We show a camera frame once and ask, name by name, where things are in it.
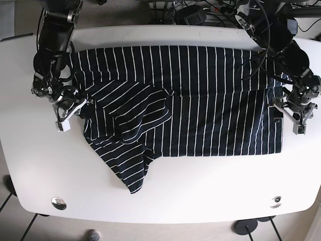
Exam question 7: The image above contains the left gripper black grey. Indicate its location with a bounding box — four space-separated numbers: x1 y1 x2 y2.
268 94 319 126

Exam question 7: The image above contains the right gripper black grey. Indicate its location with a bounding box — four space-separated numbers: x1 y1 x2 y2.
51 86 95 126

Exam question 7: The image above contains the navy white striped T-shirt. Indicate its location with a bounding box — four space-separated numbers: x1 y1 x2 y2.
70 46 283 193

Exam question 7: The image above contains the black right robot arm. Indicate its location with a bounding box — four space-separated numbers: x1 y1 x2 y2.
31 1 88 132

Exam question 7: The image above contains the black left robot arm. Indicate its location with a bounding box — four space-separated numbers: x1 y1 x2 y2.
235 1 320 135

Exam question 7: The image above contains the right silver table grommet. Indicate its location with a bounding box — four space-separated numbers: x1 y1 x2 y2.
269 196 282 209

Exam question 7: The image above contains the silver table grommet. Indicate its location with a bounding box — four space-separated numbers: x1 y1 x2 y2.
51 197 67 210
269 196 282 209

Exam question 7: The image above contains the left silver table grommet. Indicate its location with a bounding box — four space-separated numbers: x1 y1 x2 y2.
51 197 67 210

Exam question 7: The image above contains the black round stand base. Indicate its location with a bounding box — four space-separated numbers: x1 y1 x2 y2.
233 219 258 235

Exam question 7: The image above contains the grey shoe on floor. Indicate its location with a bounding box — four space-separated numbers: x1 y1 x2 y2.
88 230 101 241

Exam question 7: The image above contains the black box under table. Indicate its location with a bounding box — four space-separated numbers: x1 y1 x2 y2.
174 5 207 26

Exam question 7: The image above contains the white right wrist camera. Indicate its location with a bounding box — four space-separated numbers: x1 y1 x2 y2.
55 120 71 132

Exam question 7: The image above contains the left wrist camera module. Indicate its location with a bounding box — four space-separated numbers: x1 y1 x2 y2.
293 123 306 135

